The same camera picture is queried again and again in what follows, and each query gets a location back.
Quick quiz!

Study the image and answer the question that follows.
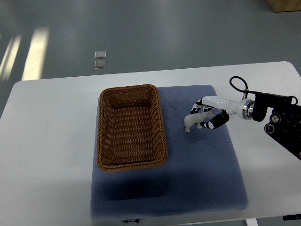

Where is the white toy polar bear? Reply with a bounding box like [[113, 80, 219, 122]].
[[184, 111, 215, 132]]

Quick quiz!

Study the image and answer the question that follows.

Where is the black table control panel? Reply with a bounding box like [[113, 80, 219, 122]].
[[283, 214, 301, 221]]

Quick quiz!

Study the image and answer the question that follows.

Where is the blue quilted mat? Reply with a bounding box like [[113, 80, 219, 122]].
[[90, 85, 248, 220]]

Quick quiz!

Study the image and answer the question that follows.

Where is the upper clear floor plate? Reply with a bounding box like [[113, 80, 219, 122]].
[[94, 50, 107, 59]]

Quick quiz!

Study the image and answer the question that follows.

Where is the clear floor plate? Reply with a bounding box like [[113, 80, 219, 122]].
[[94, 59, 107, 69], [94, 50, 107, 59]]

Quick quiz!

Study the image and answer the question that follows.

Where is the lower clear floor plate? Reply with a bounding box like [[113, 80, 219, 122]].
[[94, 59, 107, 69]]

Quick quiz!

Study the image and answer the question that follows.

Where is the black mat label tag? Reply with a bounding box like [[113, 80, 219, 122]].
[[125, 219, 139, 224]]

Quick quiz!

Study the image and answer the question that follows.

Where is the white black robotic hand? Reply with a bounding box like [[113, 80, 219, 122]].
[[190, 96, 254, 129]]

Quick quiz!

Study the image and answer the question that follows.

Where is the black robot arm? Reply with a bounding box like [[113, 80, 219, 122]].
[[230, 76, 301, 159]]

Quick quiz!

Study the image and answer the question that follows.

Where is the brown wicker basket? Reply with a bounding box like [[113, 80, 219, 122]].
[[96, 84, 168, 172]]

